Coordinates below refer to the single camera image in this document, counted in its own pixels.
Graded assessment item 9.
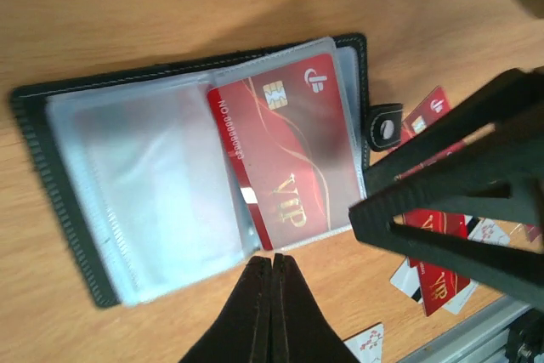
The white card right centre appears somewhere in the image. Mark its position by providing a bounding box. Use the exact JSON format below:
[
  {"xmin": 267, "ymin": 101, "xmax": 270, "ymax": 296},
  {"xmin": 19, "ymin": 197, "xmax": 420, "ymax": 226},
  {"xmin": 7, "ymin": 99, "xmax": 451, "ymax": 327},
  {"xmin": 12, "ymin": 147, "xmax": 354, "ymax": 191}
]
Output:
[{"xmin": 442, "ymin": 218, "xmax": 510, "ymax": 315}]

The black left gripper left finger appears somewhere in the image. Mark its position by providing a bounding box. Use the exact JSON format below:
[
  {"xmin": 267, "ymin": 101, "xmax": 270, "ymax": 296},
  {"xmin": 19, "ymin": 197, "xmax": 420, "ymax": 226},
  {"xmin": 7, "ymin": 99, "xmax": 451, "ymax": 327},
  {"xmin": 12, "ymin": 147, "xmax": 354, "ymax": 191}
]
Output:
[{"xmin": 181, "ymin": 256, "xmax": 272, "ymax": 362}]

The red card upper centre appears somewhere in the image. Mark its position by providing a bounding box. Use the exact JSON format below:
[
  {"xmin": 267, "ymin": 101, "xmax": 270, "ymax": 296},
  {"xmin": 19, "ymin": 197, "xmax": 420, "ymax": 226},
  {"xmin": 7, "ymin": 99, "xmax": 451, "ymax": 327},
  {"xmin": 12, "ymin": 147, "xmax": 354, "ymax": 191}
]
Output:
[{"xmin": 394, "ymin": 85, "xmax": 468, "ymax": 181}]

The red VIP card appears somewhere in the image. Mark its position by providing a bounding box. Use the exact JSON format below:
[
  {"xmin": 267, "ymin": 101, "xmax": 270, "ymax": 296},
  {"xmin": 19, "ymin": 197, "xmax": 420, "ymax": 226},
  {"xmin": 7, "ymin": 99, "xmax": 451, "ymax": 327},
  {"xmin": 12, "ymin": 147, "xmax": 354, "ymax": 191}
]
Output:
[
  {"xmin": 207, "ymin": 52, "xmax": 362, "ymax": 250},
  {"xmin": 402, "ymin": 208, "xmax": 472, "ymax": 317}
]

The white card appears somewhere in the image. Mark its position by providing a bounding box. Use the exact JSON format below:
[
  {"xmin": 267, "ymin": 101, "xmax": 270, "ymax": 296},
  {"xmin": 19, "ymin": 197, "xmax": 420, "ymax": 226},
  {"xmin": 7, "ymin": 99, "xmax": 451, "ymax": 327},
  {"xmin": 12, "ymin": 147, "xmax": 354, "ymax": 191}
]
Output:
[
  {"xmin": 344, "ymin": 323, "xmax": 384, "ymax": 363},
  {"xmin": 442, "ymin": 218, "xmax": 510, "ymax": 315}
]

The black leather card holder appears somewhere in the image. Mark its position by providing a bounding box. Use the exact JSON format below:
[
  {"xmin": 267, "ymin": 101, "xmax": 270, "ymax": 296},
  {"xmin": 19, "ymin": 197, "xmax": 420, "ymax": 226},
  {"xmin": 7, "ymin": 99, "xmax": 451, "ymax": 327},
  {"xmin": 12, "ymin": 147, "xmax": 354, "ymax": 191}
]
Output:
[{"xmin": 8, "ymin": 32, "xmax": 404, "ymax": 309}]

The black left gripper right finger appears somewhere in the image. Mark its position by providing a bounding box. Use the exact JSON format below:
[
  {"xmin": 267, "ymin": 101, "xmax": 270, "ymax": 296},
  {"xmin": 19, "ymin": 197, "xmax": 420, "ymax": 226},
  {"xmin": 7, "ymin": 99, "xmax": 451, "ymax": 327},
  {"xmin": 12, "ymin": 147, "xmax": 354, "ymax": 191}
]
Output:
[{"xmin": 270, "ymin": 253, "xmax": 357, "ymax": 363}]

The aluminium rail base front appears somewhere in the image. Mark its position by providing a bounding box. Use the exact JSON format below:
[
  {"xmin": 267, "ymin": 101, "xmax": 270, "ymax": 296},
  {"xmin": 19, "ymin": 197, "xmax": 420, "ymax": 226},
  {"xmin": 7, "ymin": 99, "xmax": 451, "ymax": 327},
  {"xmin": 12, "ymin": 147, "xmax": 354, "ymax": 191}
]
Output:
[{"xmin": 402, "ymin": 296, "xmax": 534, "ymax": 362}]

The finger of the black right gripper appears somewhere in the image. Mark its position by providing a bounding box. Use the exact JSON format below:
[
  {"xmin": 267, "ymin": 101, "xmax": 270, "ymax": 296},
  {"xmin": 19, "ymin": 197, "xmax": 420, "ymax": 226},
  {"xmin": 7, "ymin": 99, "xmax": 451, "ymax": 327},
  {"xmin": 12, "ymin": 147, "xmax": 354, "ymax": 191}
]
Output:
[
  {"xmin": 348, "ymin": 175, "xmax": 543, "ymax": 310},
  {"xmin": 365, "ymin": 69, "xmax": 543, "ymax": 201}
]

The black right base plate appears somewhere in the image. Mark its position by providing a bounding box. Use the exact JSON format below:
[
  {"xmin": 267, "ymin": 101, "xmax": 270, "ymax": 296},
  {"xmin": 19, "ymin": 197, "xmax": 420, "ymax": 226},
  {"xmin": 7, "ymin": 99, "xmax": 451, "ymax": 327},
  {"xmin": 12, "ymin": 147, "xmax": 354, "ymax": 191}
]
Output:
[{"xmin": 505, "ymin": 309, "xmax": 543, "ymax": 363}]

